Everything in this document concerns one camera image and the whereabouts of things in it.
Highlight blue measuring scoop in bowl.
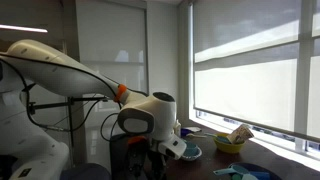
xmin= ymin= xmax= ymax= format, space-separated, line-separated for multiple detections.
xmin=205 ymin=133 xmax=231 ymax=144

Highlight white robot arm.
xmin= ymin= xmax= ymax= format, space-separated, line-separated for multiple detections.
xmin=0 ymin=40 xmax=186 ymax=180

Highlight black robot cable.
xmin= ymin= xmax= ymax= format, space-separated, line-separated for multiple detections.
xmin=0 ymin=54 xmax=149 ymax=143

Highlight black camera stand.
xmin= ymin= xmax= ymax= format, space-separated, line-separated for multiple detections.
xmin=30 ymin=97 xmax=102 ymax=168

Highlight dark blue plate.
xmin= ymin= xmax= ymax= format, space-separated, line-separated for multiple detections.
xmin=236 ymin=162 xmax=282 ymax=180

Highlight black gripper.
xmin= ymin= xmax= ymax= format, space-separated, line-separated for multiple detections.
xmin=127 ymin=137 xmax=167 ymax=180

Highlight yellow bowl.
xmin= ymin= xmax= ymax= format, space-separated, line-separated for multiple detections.
xmin=213 ymin=133 xmax=244 ymax=154

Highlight black chair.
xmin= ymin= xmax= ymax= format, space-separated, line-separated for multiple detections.
xmin=110 ymin=134 xmax=130 ymax=180

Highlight white utensil on table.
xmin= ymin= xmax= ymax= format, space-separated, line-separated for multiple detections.
xmin=186 ymin=133 xmax=207 ymax=138

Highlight crumpled paper cup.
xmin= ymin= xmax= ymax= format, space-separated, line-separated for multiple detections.
xmin=227 ymin=124 xmax=253 ymax=144

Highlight roller window blind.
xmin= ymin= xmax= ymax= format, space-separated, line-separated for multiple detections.
xmin=191 ymin=0 xmax=319 ymax=141

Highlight white and blue bowl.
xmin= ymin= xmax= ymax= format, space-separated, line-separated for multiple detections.
xmin=181 ymin=141 xmax=202 ymax=161

